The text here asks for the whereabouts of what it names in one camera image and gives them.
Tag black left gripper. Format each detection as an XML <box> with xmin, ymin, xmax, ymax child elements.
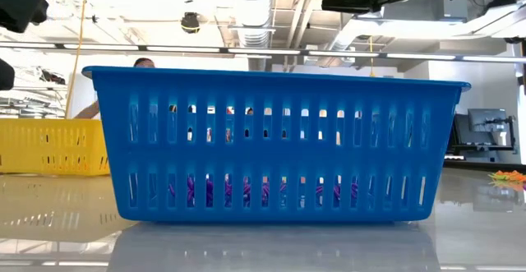
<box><xmin>0</xmin><ymin>0</ymin><xmax>48</xmax><ymax>92</ymax></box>

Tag yellow plastic basket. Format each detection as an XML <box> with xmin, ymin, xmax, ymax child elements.
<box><xmin>0</xmin><ymin>118</ymin><xmax>111</xmax><ymax>177</ymax></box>

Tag long ceiling light bar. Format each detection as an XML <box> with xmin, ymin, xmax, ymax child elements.
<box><xmin>0</xmin><ymin>41</ymin><xmax>526</xmax><ymax>66</ymax></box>

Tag person's white sneaker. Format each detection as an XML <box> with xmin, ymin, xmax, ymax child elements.
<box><xmin>73</xmin><ymin>57</ymin><xmax>156</xmax><ymax>120</ymax></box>

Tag black computer monitor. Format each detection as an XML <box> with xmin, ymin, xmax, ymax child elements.
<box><xmin>467</xmin><ymin>108</ymin><xmax>509</xmax><ymax>134</ymax></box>

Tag blue plastic basket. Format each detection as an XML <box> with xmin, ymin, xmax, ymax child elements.
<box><xmin>81</xmin><ymin>65</ymin><xmax>472</xmax><ymax>224</ymax></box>

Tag dark office desk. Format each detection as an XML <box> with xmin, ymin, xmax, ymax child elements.
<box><xmin>442</xmin><ymin>142</ymin><xmax>519</xmax><ymax>162</ymax></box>

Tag orange plastic spider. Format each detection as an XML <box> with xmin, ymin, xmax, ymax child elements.
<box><xmin>491</xmin><ymin>169</ymin><xmax>526</xmax><ymax>182</ymax></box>

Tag white insulated duct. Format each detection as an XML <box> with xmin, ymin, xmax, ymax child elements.
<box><xmin>318</xmin><ymin>0</ymin><xmax>412</xmax><ymax>68</ymax></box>

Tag grey rectangular air duct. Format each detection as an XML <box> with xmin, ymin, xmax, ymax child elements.
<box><xmin>355</xmin><ymin>0</ymin><xmax>526</xmax><ymax>39</ymax></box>

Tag silver spiral air duct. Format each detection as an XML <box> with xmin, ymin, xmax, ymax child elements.
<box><xmin>227</xmin><ymin>0</ymin><xmax>275</xmax><ymax>72</ymax></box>

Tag black ceiling cord reel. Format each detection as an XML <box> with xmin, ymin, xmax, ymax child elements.
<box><xmin>180</xmin><ymin>12</ymin><xmax>202</xmax><ymax>35</ymax></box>

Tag black aluminium table frame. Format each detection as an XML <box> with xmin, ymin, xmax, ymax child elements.
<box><xmin>441</xmin><ymin>159</ymin><xmax>526</xmax><ymax>173</ymax></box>

